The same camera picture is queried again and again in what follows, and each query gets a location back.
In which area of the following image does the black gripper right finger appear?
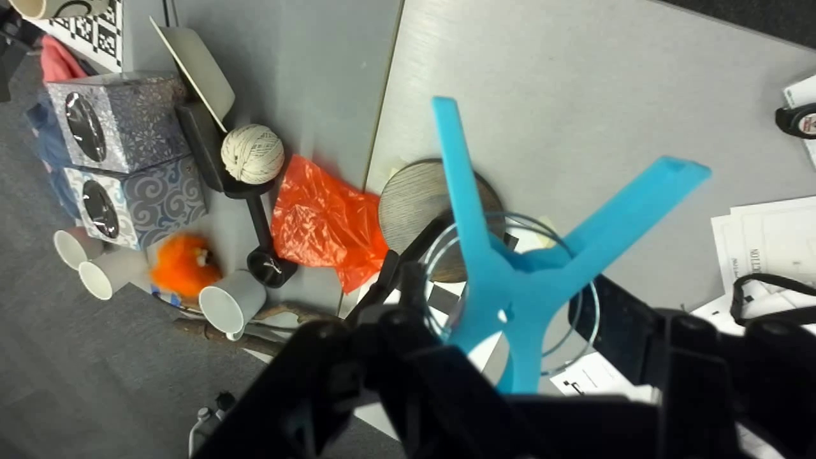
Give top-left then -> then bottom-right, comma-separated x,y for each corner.
542,276 -> 675,403

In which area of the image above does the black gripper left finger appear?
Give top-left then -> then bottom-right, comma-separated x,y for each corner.
290,303 -> 512,409

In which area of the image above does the blue plastic clamp peg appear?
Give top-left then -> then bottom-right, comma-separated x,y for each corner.
429,94 -> 714,399

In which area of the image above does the white printed paper sheet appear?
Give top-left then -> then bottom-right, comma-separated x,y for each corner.
542,336 -> 668,409
707,195 -> 816,319

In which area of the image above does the orange plastic bag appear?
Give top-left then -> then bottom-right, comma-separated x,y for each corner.
268,153 -> 392,297

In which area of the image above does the white paper cup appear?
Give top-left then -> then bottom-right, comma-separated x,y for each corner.
73,245 -> 153,307
197,269 -> 271,345
50,224 -> 107,276

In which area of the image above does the black dumbbell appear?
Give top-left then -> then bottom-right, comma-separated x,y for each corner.
222,180 -> 304,290

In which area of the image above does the orange plush toy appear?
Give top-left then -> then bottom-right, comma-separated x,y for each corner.
144,232 -> 227,307

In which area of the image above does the white ball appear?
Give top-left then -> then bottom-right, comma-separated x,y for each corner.
218,122 -> 288,188

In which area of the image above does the white badge black reel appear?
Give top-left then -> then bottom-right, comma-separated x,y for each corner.
773,75 -> 816,145

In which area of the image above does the black rectangular block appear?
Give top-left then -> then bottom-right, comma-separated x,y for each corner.
172,101 -> 230,197

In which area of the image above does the grey patterned tissue box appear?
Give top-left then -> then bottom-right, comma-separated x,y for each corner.
58,157 -> 212,256
23,70 -> 193,180

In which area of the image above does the grey flat mat board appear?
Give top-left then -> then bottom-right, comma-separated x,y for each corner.
118,0 -> 407,319

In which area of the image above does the beige flat scoop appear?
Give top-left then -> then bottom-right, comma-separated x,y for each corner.
144,14 -> 239,136

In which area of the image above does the black white tag board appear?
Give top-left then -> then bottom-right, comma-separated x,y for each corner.
44,0 -> 128,76

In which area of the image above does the pink soft object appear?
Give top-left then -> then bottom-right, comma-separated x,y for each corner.
35,34 -> 90,88

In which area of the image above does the beige ceramic mug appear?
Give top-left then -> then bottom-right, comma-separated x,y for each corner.
5,0 -> 56,25

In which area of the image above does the black lanyard strap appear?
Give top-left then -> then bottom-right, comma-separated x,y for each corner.
726,269 -> 816,333

